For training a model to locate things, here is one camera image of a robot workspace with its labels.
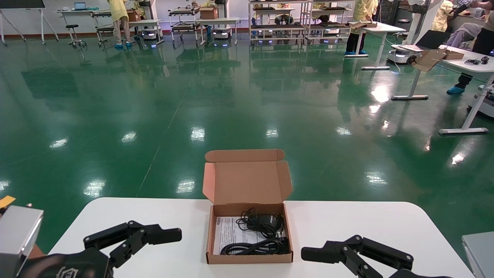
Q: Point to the wide metal shelving rack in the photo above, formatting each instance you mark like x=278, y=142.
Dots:
x=332, y=25

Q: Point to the white robot base with wheels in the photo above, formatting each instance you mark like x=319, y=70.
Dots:
x=487, y=102

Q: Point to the white printed manual sheet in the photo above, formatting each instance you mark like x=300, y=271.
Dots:
x=227, y=231

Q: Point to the open laptop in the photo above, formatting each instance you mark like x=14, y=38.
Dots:
x=80, y=5

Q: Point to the white desk with laptop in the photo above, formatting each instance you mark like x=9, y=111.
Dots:
x=77, y=12

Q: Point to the person in yellow coat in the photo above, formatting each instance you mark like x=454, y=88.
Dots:
x=117, y=11
x=364, y=9

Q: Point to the person in black trousers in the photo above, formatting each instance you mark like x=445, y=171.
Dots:
x=486, y=38

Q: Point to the black board on stand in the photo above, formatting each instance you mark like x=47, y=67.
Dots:
x=21, y=4

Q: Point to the brown cardboard storage box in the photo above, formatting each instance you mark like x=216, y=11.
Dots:
x=247, y=181

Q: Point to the metal trolley rack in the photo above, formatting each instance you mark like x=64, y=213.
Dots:
x=184, y=26

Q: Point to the white robot with column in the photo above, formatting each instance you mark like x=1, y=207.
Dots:
x=418, y=15

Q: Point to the large white work table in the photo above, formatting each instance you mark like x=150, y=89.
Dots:
x=474, y=67

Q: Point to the white table with box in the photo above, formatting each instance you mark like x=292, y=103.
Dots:
x=222, y=19

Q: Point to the tall metal shelving rack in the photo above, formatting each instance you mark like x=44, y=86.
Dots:
x=278, y=27

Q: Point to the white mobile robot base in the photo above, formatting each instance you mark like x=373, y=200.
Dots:
x=222, y=33
x=149, y=34

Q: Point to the black accessories pile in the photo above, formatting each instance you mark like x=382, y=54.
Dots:
x=478, y=61

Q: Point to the seated person yellow coat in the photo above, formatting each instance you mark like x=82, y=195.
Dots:
x=442, y=17

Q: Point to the small yellow tag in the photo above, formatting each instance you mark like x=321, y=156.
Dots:
x=5, y=201

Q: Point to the grey flat metal box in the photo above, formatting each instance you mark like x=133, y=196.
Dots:
x=480, y=255

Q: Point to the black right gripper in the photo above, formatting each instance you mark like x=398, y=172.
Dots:
x=417, y=275

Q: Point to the small cardboard box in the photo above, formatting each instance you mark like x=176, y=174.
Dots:
x=134, y=16

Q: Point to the grey metal wrist box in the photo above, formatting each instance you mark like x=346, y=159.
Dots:
x=17, y=235

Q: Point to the white table over robot base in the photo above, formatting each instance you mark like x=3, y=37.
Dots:
x=148, y=22

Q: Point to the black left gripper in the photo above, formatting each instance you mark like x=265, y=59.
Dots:
x=69, y=266

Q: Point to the white standing table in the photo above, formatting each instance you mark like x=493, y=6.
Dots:
x=386, y=29

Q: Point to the open flat cardboard box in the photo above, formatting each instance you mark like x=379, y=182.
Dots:
x=430, y=60

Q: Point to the black round stool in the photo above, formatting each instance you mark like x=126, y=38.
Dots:
x=72, y=26

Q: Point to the large cardboard box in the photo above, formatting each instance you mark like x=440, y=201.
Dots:
x=208, y=13

